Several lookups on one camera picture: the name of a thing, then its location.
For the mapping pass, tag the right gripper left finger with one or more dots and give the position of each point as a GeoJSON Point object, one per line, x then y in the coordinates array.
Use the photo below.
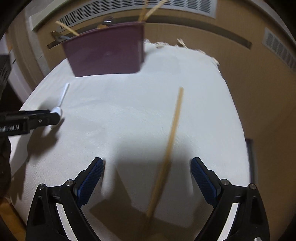
{"type": "Point", "coordinates": [44, 221]}

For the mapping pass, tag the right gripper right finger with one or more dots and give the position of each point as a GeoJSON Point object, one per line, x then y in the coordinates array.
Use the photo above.
{"type": "Point", "coordinates": [250, 221]}

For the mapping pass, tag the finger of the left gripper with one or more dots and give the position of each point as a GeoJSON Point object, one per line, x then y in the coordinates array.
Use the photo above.
{"type": "Point", "coordinates": [32, 119]}

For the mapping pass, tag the white plastic spoon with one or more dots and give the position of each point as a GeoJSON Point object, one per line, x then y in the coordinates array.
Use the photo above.
{"type": "Point", "coordinates": [58, 108]}

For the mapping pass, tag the long wooden chopstick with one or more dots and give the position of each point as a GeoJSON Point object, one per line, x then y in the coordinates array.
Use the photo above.
{"type": "Point", "coordinates": [67, 28]}

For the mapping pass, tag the dark black handled spoon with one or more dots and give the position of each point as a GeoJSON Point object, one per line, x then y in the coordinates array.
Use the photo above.
{"type": "Point", "coordinates": [108, 21]}

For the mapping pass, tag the wooden spoon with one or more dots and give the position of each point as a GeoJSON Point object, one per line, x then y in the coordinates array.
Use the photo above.
{"type": "Point", "coordinates": [101, 26]}

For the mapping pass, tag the purple plastic utensil holder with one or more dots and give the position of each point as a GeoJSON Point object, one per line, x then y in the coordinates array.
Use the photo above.
{"type": "Point", "coordinates": [118, 49]}

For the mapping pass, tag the grey ventilation grille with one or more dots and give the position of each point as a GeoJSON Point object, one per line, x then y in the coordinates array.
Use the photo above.
{"type": "Point", "coordinates": [95, 9]}

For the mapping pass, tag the white table cloth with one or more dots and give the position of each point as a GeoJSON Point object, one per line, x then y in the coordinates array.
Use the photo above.
{"type": "Point", "coordinates": [125, 119]}

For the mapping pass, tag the wooden chopstick in holder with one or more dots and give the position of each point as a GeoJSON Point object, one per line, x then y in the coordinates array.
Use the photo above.
{"type": "Point", "coordinates": [152, 10]}

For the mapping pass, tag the small grey side grille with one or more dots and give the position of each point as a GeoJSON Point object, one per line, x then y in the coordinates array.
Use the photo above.
{"type": "Point", "coordinates": [274, 44]}

